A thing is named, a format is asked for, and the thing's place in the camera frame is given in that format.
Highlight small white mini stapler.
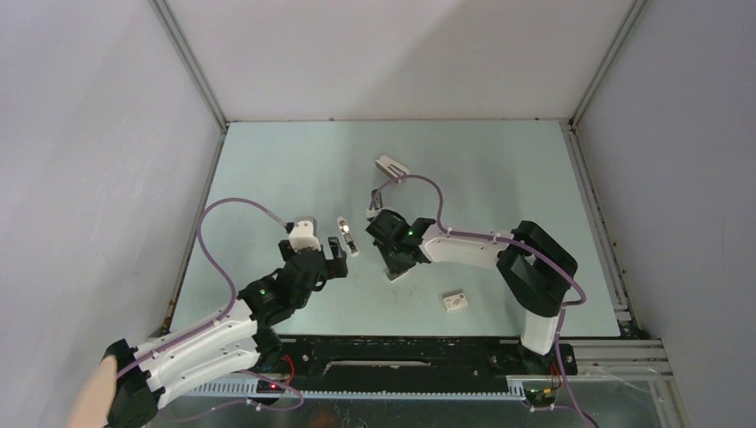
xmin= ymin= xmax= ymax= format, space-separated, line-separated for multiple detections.
xmin=337 ymin=217 xmax=359 ymax=257

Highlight white staple box sleeve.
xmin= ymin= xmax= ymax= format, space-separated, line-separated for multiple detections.
xmin=442 ymin=292 xmax=468 ymax=312

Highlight staple tray with staples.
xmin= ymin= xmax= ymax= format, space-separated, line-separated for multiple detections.
xmin=386 ymin=267 xmax=411 ymax=283

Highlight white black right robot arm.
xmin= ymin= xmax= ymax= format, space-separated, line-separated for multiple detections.
xmin=366 ymin=209 xmax=586 ymax=373

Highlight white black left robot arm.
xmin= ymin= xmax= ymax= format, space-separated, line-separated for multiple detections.
xmin=105 ymin=237 xmax=348 ymax=427

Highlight white staple remover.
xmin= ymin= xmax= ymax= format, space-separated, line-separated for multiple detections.
xmin=374 ymin=155 xmax=409 ymax=178

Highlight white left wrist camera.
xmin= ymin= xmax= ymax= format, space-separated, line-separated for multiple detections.
xmin=286 ymin=217 xmax=321 ymax=252

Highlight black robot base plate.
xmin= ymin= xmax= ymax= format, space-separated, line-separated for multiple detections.
xmin=252 ymin=335 xmax=578 ymax=394

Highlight white slotted cable duct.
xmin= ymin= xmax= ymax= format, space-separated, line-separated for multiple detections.
xmin=194 ymin=377 xmax=527 ymax=403

